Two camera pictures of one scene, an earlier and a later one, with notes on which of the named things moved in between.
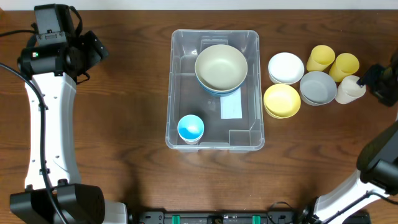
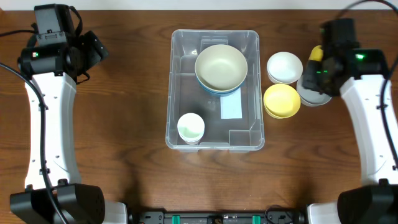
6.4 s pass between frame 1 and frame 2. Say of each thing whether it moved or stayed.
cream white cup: moved
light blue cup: moved
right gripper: moved
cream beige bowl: stayed
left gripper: stayed
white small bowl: stayed
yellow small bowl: stayed
